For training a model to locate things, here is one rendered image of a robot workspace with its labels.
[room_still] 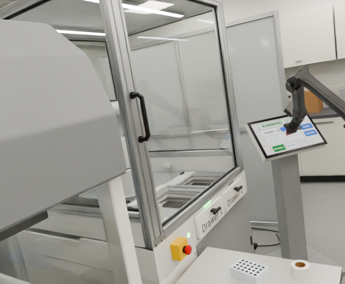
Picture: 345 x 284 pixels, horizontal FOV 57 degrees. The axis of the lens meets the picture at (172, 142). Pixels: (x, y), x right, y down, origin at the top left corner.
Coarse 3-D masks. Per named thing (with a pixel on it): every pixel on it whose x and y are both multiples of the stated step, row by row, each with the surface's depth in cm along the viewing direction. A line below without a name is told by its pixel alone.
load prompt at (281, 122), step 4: (280, 120) 237; (284, 120) 237; (288, 120) 238; (260, 124) 233; (264, 124) 233; (268, 124) 233; (272, 124) 234; (276, 124) 234; (280, 124) 235; (260, 128) 230; (264, 128) 231
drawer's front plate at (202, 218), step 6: (216, 198) 168; (222, 198) 172; (210, 204) 162; (216, 204) 166; (222, 204) 171; (204, 210) 155; (222, 210) 171; (198, 216) 149; (204, 216) 154; (210, 216) 159; (216, 216) 165; (222, 216) 171; (198, 222) 149; (204, 222) 153; (210, 222) 159; (216, 222) 165; (198, 228) 149; (204, 228) 153; (210, 228) 158; (198, 234) 150; (204, 234) 153
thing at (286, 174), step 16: (272, 160) 242; (288, 160) 235; (288, 176) 237; (288, 192) 238; (288, 208) 240; (288, 224) 242; (288, 240) 244; (304, 240) 248; (272, 256) 264; (288, 256) 248; (304, 256) 250; (320, 256) 254
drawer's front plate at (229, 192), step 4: (236, 180) 192; (240, 180) 194; (232, 184) 186; (236, 184) 189; (240, 184) 194; (228, 188) 181; (232, 188) 184; (224, 192) 175; (228, 192) 179; (232, 192) 183; (236, 192) 188; (240, 192) 193; (244, 192) 199; (224, 196) 174; (228, 196) 179; (232, 196) 183; (236, 196) 188; (240, 196) 193; (224, 200) 175; (236, 200) 188; (224, 204) 175; (228, 204) 178; (232, 204) 183; (224, 208) 176; (228, 208) 178
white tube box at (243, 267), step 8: (240, 264) 128; (248, 264) 128; (256, 264) 127; (232, 272) 127; (240, 272) 124; (248, 272) 122; (256, 272) 122; (264, 272) 122; (248, 280) 122; (256, 280) 119
